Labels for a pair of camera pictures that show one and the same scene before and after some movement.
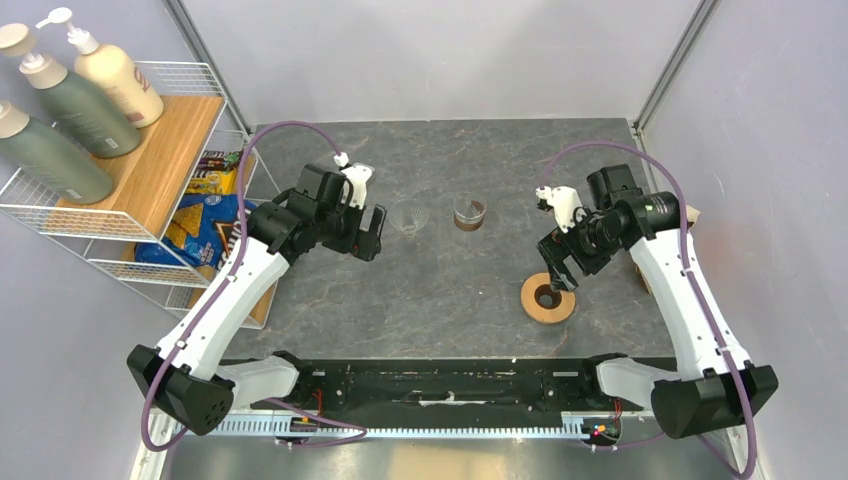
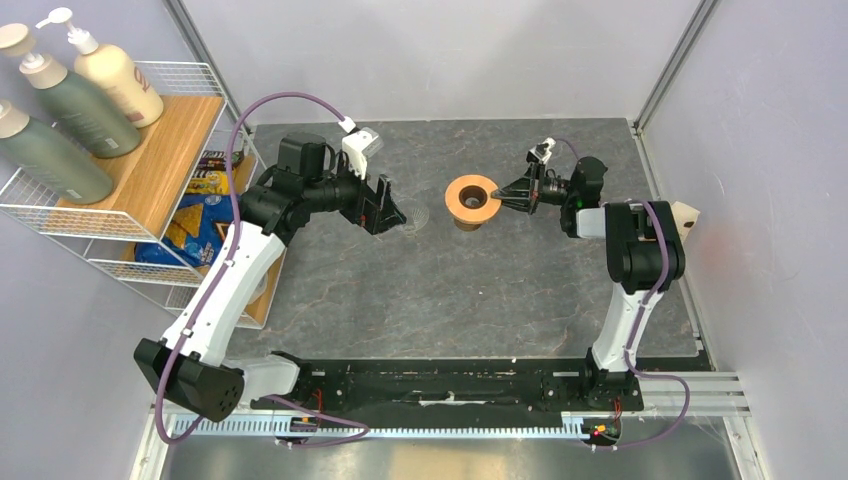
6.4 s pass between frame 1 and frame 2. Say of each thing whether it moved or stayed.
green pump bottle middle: stayed
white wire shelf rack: stayed
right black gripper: moved
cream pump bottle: stayed
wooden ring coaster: moved
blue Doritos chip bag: stayed
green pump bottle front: stayed
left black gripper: moved
